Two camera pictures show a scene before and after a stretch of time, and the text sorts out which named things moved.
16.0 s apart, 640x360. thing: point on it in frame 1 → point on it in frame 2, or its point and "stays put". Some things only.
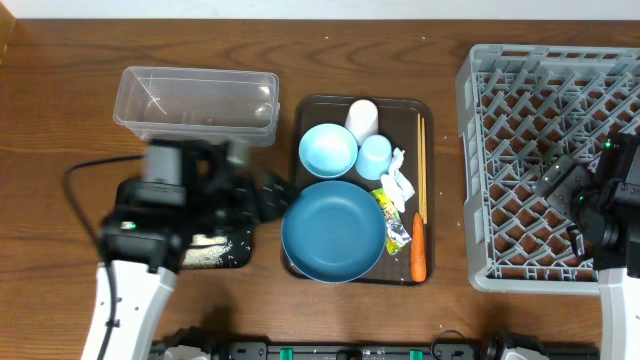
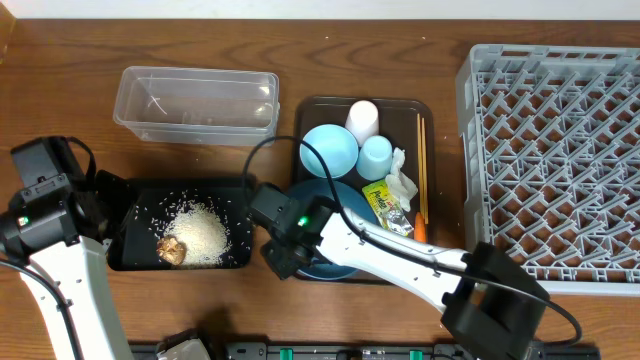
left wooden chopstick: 420,189 stays put
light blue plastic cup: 374,157 stays put
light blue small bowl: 328,150 stays put
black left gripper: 268,207 → 109,185
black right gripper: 559,194 → 287,266
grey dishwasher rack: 520,107 stays put
